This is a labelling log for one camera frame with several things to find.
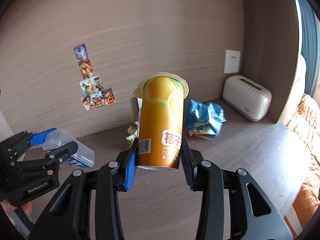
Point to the white tissue box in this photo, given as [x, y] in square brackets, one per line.
[247, 97]

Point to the green snack wrapper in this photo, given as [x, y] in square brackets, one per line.
[133, 133]

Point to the clear plastic box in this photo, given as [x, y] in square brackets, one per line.
[79, 155]

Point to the person's left hand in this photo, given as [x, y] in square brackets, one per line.
[27, 209]

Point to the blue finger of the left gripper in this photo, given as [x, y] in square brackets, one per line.
[39, 138]

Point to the orange juice cup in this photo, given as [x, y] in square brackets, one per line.
[160, 122]

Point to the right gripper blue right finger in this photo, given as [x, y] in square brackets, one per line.
[188, 163]

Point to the white wall socket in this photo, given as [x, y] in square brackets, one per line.
[232, 61]

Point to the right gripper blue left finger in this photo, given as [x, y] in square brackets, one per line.
[130, 165]

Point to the blue snack bag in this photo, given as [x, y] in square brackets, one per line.
[204, 120]

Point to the orange bed cover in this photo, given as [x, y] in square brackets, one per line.
[305, 124]

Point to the colourful cartoon stickers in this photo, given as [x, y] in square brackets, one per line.
[95, 95]

